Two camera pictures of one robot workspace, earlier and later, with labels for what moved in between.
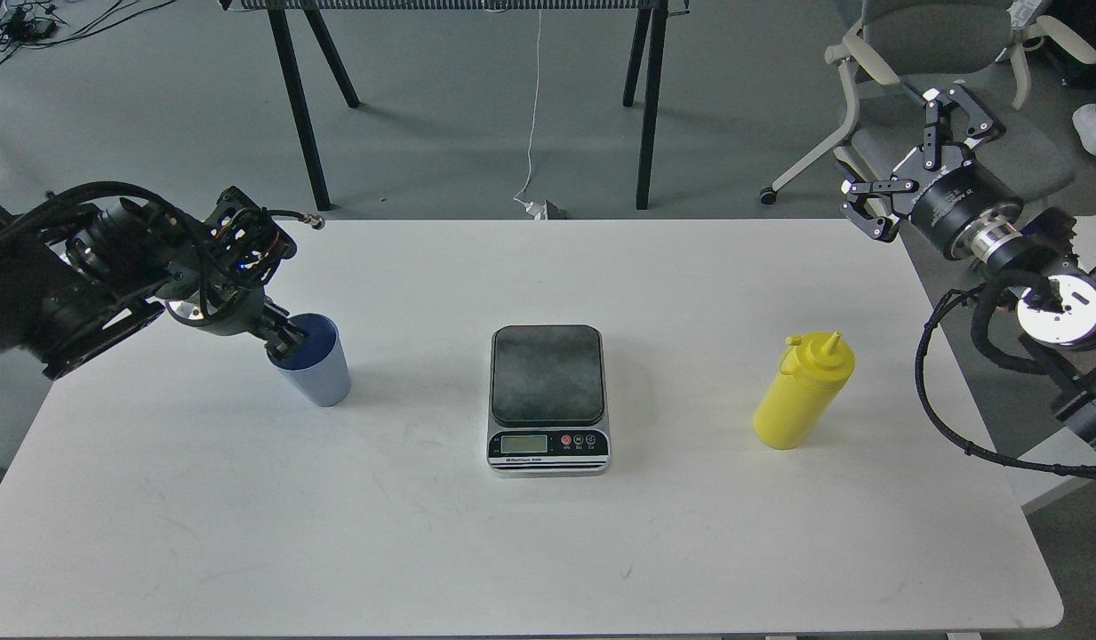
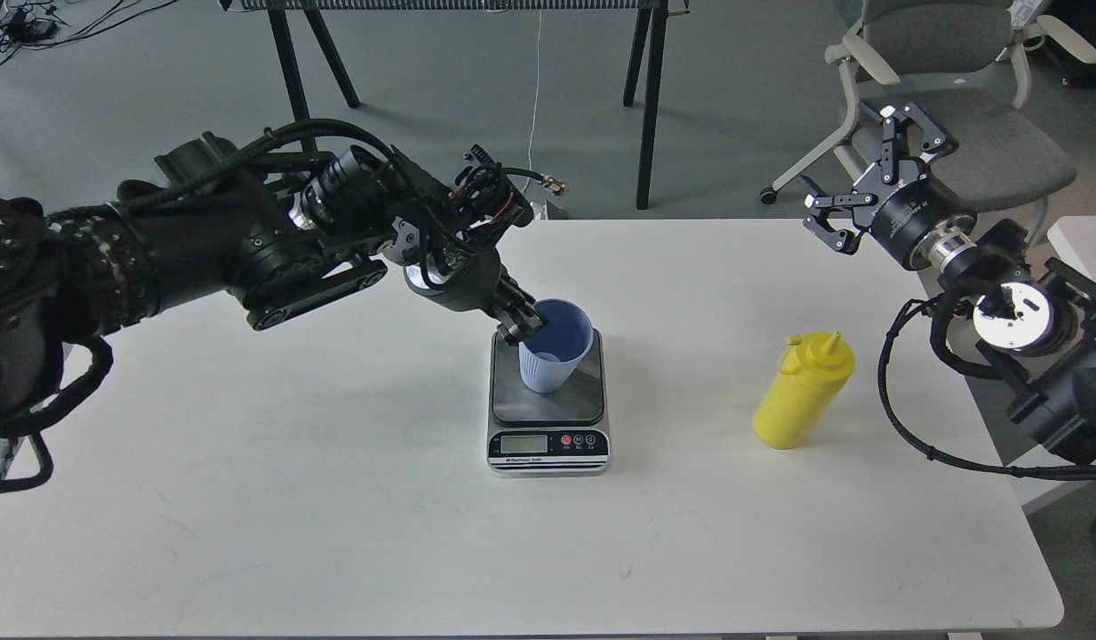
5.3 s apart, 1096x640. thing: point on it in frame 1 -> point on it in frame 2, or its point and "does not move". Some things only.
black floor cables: [38, 24] does not move
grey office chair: [902, 48] does not move
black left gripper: [244, 248] -> [450, 243]
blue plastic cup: [317, 366] -> [549, 359]
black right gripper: [966, 208] -> [913, 211]
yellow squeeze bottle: [812, 372] does not move
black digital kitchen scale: [548, 414] does not move
